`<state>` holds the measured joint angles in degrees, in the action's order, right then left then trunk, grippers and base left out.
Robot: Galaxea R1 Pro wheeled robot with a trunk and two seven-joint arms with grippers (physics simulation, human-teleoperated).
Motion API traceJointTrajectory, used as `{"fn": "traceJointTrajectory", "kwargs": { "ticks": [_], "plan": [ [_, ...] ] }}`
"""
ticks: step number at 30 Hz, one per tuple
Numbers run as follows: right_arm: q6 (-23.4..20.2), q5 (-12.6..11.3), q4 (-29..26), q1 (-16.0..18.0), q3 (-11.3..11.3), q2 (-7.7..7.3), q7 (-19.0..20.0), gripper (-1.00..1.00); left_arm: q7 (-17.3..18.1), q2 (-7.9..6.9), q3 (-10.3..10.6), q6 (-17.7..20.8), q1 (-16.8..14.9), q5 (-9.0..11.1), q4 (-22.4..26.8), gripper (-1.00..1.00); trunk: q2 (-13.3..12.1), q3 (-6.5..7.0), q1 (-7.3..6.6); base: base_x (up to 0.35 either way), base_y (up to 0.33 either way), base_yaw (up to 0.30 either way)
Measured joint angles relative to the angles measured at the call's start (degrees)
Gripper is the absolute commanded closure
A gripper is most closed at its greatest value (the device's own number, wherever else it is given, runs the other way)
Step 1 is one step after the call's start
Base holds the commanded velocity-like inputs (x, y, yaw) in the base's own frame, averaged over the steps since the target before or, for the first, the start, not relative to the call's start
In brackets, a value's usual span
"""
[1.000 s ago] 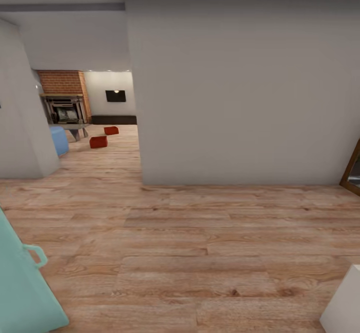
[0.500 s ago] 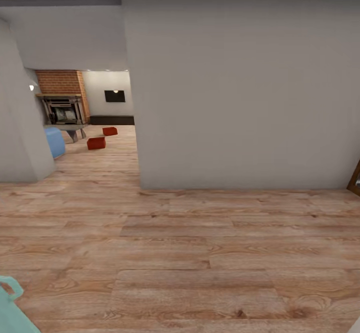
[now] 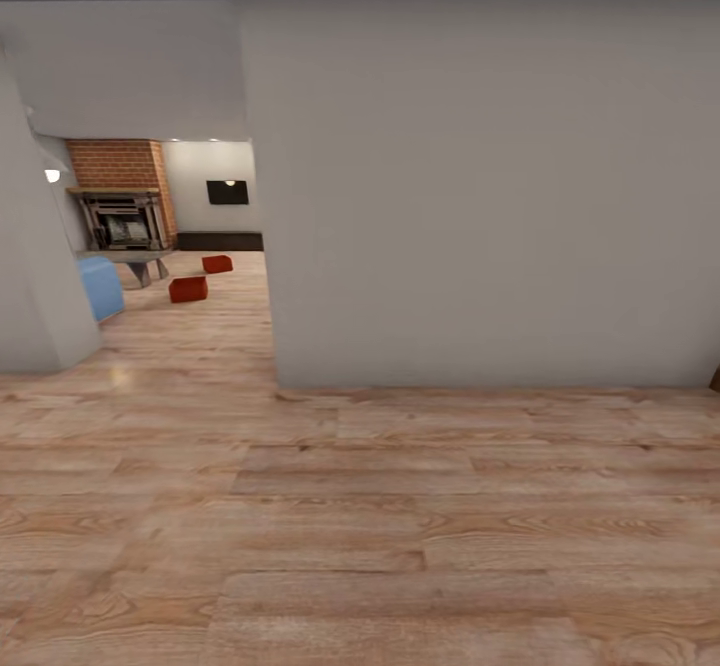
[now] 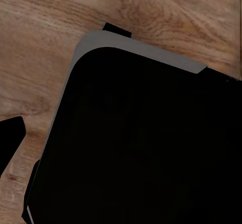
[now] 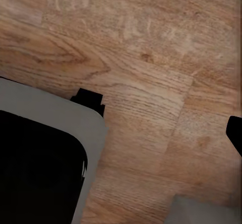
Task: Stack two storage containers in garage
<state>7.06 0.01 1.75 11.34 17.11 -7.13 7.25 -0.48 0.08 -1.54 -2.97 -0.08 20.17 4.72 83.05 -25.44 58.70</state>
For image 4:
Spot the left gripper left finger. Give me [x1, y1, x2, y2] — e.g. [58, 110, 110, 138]
[0, 116, 26, 176]

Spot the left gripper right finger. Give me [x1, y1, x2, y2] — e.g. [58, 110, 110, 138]
[226, 116, 242, 156]

